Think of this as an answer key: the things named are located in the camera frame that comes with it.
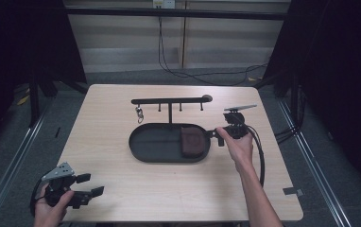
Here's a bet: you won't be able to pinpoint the yellow floor tape piece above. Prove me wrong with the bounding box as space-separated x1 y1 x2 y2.
16 94 31 107

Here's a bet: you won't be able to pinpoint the grey tape strip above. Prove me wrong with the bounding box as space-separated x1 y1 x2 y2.
283 186 305 197

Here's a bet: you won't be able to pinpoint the person's right hand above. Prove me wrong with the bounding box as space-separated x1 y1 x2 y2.
215 126 255 174

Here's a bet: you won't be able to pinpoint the brown zip pouch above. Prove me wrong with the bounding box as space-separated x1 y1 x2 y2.
180 125 207 159

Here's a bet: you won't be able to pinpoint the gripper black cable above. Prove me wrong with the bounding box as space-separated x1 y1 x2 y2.
29 169 54 218
243 123 266 188

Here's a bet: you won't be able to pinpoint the black wall cable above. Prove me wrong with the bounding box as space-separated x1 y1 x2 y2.
157 15 268 87

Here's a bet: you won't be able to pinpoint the dark curtain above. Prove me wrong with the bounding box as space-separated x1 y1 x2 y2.
0 0 87 155
262 0 361 193

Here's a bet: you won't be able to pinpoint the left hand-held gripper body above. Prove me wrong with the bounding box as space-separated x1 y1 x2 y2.
41 162 92 210

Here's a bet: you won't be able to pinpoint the white wall socket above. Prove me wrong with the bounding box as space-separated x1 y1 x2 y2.
152 0 177 9

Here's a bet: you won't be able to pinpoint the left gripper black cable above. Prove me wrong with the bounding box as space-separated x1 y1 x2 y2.
29 169 54 218

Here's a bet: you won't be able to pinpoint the black horizontal frame bar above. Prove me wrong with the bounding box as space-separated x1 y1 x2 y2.
64 7 291 22

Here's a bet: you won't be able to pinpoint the person's left hand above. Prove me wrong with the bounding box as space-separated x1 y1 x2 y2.
32 183 76 227

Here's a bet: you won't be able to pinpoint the silver keychain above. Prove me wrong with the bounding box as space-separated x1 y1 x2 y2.
134 105 146 125

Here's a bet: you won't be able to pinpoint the black key rack with tray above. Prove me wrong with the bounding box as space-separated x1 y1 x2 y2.
129 94 214 164

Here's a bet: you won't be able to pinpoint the black floor cable bundle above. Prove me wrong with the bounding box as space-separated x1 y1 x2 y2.
274 124 301 145

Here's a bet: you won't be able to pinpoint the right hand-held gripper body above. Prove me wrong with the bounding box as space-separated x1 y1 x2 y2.
215 104 258 141

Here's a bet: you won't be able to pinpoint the metal floor rail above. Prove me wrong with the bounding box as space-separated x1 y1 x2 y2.
0 103 54 227
277 98 353 227

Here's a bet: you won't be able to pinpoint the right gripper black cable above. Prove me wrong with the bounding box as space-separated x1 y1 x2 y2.
243 123 266 188

